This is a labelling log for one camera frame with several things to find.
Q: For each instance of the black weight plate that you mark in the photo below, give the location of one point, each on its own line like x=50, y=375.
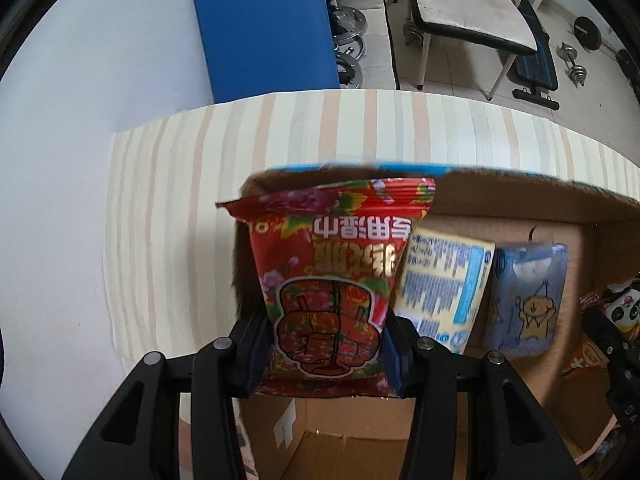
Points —
x=587, y=32

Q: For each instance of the stack of chrome weight plates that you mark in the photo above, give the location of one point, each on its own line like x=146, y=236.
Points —
x=346, y=35

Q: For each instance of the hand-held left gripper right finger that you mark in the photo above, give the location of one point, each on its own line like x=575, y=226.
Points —
x=395, y=360

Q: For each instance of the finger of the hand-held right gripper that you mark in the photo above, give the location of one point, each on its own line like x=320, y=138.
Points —
x=612, y=360

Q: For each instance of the white cushioned chair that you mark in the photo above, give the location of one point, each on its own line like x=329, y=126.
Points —
x=465, y=10

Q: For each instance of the cardboard box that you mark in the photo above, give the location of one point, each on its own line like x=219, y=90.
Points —
x=450, y=320

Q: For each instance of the red floral wet wipes packet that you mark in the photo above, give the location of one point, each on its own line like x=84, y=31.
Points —
x=330, y=280

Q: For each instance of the panda print packet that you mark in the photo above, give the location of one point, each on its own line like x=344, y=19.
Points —
x=622, y=310

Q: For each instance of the blue mat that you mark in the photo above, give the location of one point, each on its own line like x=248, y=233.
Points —
x=265, y=25

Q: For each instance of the striped tablecloth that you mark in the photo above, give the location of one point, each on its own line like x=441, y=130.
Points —
x=210, y=200

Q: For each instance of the orange snack packet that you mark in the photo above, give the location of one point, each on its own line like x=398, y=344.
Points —
x=587, y=360

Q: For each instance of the black weight bench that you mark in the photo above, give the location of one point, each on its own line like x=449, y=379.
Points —
x=535, y=55

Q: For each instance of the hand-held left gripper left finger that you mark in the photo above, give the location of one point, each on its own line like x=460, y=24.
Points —
x=254, y=355

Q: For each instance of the yellow and blue tissue packet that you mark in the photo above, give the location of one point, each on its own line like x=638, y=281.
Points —
x=440, y=290

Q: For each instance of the chrome dumbbell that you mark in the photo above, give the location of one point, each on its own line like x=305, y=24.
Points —
x=574, y=62

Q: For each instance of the blue cartoon tissue packet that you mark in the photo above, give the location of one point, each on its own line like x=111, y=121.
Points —
x=527, y=305

